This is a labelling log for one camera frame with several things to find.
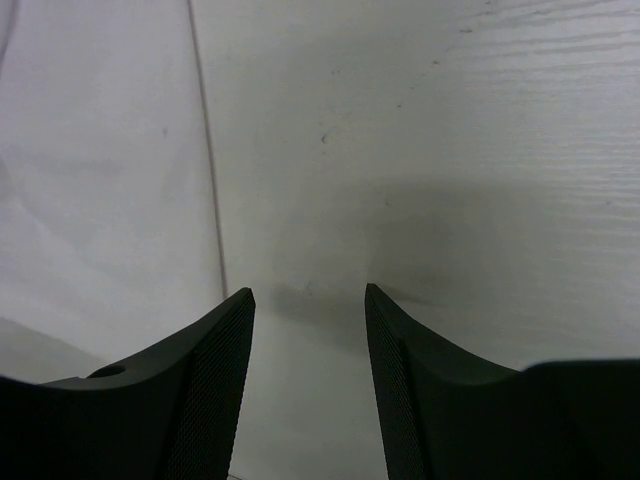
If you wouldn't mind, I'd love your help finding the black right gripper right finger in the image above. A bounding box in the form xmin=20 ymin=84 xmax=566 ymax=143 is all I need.
xmin=364 ymin=284 xmax=639 ymax=479

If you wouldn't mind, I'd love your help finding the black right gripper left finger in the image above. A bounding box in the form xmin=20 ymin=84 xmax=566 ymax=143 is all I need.
xmin=1 ymin=288 xmax=255 ymax=479

